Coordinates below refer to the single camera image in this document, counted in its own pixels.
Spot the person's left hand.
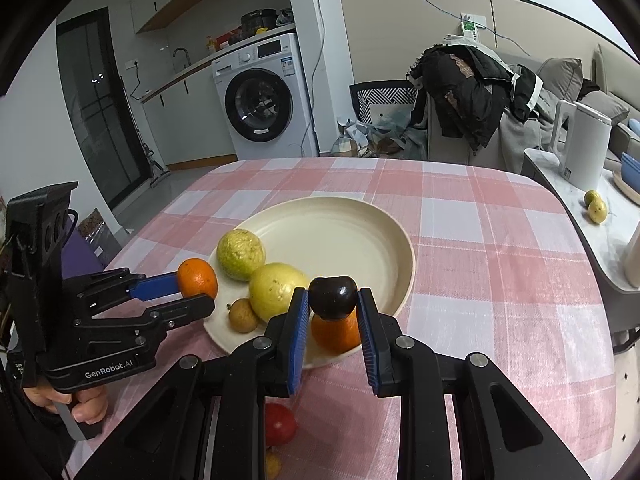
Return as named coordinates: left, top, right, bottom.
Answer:
left=22, top=382, right=109, bottom=427

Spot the dark glass door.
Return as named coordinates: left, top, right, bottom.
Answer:
left=56, top=7, right=144, bottom=212

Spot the grey chair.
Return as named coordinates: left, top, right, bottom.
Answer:
left=425, top=95, right=506, bottom=167

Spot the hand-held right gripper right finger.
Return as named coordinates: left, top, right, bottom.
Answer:
left=356, top=287, right=593, bottom=480

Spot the orange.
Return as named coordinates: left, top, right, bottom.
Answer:
left=311, top=307, right=362, bottom=354
left=176, top=258, right=219, bottom=301

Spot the floor mop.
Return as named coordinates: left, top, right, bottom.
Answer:
left=141, top=142, right=171, bottom=190

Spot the yellow guava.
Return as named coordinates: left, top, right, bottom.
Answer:
left=248, top=262, right=311, bottom=323

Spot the purple seat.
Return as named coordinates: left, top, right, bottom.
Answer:
left=60, top=237, right=109, bottom=282

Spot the black and white garment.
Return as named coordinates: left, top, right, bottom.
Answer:
left=510, top=64, right=544, bottom=121

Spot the grey pillow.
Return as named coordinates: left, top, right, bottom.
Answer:
left=535, top=57, right=584, bottom=107

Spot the grey garment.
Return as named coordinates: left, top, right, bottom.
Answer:
left=500, top=110, right=544, bottom=177

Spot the blue bowl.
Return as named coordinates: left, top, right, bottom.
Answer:
left=620, top=152, right=640, bottom=188

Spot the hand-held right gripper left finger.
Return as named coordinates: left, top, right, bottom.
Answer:
left=72, top=287, right=311, bottom=480

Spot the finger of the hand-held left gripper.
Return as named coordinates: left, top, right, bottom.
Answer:
left=75, top=267, right=182, bottom=311
left=75, top=294, right=216, bottom=343

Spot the white marble side table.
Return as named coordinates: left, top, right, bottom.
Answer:
left=522, top=149, right=640, bottom=294

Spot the grey sofa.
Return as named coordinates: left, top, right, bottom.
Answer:
left=580, top=42, right=640, bottom=161

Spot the white electric kettle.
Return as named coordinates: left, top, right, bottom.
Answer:
left=550, top=100, right=613, bottom=192

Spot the dark plum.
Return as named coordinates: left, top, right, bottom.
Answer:
left=308, top=276, right=358, bottom=321

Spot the cream dish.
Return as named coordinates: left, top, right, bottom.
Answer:
left=611, top=170, right=640, bottom=207

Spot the white base cabinet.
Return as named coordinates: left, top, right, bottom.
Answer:
left=140, top=62, right=239, bottom=172

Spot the black jacket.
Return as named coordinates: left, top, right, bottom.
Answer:
left=407, top=45, right=521, bottom=151

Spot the pile of plastic bags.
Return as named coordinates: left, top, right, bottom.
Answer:
left=330, top=110, right=429, bottom=162

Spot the green guava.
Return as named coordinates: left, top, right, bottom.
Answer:
left=216, top=229, right=266, bottom=282

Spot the white washing machine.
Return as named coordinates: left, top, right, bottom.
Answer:
left=210, top=33, right=319, bottom=161

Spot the cream round plate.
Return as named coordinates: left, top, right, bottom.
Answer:
left=202, top=196, right=417, bottom=371

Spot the white cup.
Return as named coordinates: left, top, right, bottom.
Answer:
left=621, top=232, right=640, bottom=289

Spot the red tomato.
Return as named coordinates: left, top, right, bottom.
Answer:
left=264, top=402, right=298, bottom=447

